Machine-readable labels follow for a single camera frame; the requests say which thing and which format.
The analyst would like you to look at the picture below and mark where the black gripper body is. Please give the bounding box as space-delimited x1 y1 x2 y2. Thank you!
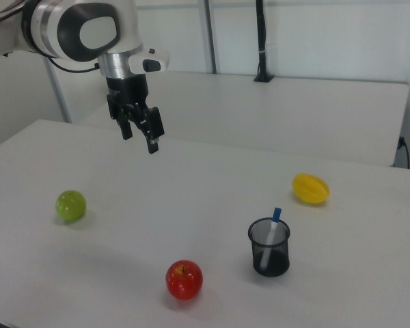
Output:
105 75 149 121

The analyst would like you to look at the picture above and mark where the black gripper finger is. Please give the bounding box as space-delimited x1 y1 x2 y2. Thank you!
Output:
133 104 166 156
115 107 135 141

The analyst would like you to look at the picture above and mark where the white marker pen blue cap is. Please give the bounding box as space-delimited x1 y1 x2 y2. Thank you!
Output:
258 206 282 271

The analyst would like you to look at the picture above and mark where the black mesh pen cup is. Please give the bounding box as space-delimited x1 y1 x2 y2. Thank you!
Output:
247 217 291 277

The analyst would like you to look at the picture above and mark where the green apple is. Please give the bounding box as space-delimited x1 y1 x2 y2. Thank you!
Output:
55 190 87 222

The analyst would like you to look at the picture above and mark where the white side table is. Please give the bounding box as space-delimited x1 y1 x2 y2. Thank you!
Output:
77 70 410 168

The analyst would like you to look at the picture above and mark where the black pole with clamp base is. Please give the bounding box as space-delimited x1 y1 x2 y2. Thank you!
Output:
253 0 276 83

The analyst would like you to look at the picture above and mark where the red apple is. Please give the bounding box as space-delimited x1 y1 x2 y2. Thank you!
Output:
165 260 204 301

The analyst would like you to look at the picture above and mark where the yellow starfruit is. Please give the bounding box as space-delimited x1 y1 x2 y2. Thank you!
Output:
291 173 330 206

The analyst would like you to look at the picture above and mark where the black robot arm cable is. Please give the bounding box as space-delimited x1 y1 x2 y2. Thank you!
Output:
43 55 100 73

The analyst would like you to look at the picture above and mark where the white slanted frame post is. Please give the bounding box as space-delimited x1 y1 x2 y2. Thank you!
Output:
42 56 72 124

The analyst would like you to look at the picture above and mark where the grey partition frame post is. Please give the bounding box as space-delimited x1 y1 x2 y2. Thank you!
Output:
201 0 217 74

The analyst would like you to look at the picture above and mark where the black wall cable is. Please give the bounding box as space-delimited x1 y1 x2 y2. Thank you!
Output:
397 135 410 169

